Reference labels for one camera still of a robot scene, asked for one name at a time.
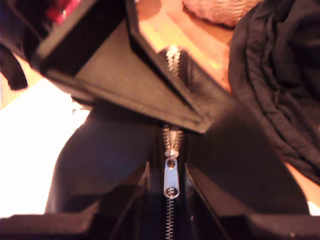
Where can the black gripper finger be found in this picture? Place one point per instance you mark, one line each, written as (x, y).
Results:
(85, 96)
(222, 212)
(117, 207)
(120, 70)

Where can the black leather zip bag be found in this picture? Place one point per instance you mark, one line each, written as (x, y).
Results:
(250, 162)

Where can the white printed paper sheet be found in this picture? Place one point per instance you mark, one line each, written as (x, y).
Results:
(315, 208)

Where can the wicker basket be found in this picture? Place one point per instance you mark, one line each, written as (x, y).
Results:
(215, 12)

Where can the dark brown grey-lined hoodie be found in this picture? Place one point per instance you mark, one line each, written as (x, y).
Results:
(275, 75)

